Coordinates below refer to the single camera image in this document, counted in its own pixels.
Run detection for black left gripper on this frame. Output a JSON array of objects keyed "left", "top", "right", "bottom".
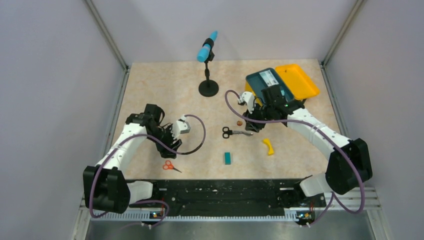
[{"left": 147, "top": 123, "right": 182, "bottom": 159}]

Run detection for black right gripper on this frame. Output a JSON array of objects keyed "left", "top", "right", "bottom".
[{"left": 242, "top": 101, "right": 274, "bottom": 133}]

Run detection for teal divided tray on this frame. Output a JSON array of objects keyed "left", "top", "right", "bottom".
[{"left": 245, "top": 67, "right": 294, "bottom": 102}]

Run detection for white teal label packet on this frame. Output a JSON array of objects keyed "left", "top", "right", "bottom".
[{"left": 259, "top": 68, "right": 282, "bottom": 87}]

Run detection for black handled bandage shears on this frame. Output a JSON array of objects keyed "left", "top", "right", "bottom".
[{"left": 222, "top": 126, "right": 254, "bottom": 139}]

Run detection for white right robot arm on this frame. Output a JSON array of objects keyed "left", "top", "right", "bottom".
[{"left": 238, "top": 86, "right": 373, "bottom": 206}]

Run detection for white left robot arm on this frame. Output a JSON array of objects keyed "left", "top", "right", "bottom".
[{"left": 83, "top": 104, "right": 190, "bottom": 214}]

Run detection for yellow medicine kit box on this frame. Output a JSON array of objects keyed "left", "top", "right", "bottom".
[{"left": 256, "top": 64, "right": 320, "bottom": 104}]

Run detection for yellow curved plastic piece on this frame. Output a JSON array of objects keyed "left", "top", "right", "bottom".
[{"left": 262, "top": 138, "right": 275, "bottom": 156}]

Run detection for small orange scissors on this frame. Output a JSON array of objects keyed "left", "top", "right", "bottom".
[{"left": 162, "top": 160, "right": 182, "bottom": 173}]

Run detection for blue microphone on stand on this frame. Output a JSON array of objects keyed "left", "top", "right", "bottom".
[{"left": 196, "top": 31, "right": 219, "bottom": 97}]

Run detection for teal rectangular block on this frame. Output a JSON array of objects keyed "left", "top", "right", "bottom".
[{"left": 224, "top": 152, "right": 232, "bottom": 165}]

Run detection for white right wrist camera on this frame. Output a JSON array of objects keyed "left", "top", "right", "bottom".
[{"left": 237, "top": 91, "right": 256, "bottom": 114}]

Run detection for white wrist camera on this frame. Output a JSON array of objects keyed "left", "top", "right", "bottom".
[
  {"left": 237, "top": 91, "right": 256, "bottom": 114},
  {"left": 171, "top": 115, "right": 191, "bottom": 139}
]

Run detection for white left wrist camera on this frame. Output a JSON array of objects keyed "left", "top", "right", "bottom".
[{"left": 171, "top": 115, "right": 191, "bottom": 139}]

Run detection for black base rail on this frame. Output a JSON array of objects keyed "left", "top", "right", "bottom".
[{"left": 121, "top": 178, "right": 362, "bottom": 220}]

